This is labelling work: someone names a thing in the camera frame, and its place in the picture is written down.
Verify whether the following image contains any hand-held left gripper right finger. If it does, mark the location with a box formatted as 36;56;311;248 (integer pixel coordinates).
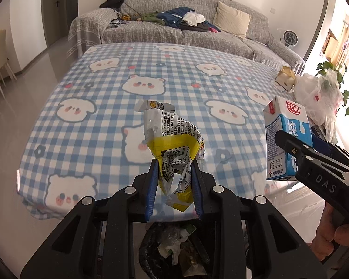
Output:
190;162;328;279

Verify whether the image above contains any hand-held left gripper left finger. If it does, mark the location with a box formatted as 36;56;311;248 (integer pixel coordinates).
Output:
20;159;160;279

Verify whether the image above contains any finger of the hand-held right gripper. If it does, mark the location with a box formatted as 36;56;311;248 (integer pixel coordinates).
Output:
275;129;349;171
311;133;349;164

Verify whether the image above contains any blue milk carton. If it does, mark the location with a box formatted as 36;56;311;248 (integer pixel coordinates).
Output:
263;96;314;182

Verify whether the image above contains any yellow snack wrapper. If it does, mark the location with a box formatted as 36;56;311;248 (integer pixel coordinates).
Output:
134;99;206;213

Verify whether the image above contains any black-lined trash bin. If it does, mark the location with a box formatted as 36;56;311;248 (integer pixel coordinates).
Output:
138;221;218;279

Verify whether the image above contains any white tissue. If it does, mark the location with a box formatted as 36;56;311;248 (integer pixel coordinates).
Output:
158;237;182;260

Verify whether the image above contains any person's right hand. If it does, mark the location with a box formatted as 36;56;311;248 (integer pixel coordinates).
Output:
311;202;349;262

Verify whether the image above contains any white plastic bag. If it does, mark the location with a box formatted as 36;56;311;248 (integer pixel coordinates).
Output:
294;71;345;140

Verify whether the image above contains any gold tissue packet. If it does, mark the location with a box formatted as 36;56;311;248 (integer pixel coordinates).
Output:
179;240;208;277

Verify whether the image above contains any tan paper box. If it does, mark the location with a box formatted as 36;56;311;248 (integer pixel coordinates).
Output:
275;66;296;91

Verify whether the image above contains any blue checked bear tablecloth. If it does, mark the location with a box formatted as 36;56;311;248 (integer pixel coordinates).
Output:
16;42;306;220

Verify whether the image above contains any white standing fan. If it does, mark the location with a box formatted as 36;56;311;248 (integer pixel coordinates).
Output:
279;28;299;48

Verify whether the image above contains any cream pillow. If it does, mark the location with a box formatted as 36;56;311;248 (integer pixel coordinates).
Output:
213;1;251;38

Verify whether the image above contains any grey covered sofa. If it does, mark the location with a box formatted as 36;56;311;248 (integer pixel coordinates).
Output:
67;0;306;74

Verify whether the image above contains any striped cloth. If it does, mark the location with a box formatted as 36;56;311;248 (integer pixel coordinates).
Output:
106;19;127;30

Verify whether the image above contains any olive green cloth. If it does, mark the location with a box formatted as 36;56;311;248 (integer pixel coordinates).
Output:
140;12;166;25

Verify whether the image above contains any pile of clothes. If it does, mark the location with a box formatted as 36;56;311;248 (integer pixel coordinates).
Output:
157;7;221;33

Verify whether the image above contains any black cloth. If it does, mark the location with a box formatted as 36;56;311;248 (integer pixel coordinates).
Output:
100;0;125;9

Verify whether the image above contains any dark grey door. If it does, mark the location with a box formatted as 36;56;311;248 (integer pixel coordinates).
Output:
42;0;79;47

